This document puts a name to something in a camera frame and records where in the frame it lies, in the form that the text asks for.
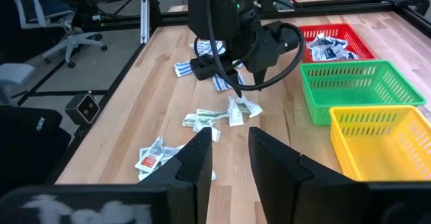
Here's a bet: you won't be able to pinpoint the silver aluminium post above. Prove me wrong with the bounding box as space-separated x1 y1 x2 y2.
139 0 150 45

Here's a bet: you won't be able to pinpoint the black stand legs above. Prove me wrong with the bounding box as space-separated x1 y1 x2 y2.
16 57 110 107

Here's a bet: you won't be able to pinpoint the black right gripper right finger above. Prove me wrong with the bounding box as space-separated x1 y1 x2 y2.
248 126 354 224

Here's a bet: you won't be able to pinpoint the black table-level camera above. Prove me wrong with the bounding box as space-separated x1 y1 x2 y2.
65 92 101 126

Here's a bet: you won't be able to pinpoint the black chair backrest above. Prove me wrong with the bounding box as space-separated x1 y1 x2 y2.
0 105 72 193

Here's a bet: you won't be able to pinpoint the green plastic basket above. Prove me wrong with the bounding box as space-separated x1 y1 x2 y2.
299 59 428 126

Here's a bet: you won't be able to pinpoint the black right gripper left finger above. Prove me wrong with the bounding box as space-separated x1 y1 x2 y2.
139 126 213 224

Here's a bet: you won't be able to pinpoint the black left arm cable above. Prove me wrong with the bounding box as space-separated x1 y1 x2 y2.
193 0 306 92

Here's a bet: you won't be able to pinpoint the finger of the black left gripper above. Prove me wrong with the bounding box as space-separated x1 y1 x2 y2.
228 74 244 99
252 67 270 87

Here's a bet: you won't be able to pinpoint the blue grey chair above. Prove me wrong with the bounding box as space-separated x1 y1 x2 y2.
0 63 36 106

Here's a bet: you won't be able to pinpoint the red plastic basket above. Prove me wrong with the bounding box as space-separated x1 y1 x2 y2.
298 23 377 63

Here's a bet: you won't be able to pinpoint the white office chair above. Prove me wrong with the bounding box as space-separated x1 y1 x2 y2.
3 0 108 69

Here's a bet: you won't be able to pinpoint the yellow plastic basket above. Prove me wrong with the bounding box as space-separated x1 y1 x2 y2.
329 104 431 182

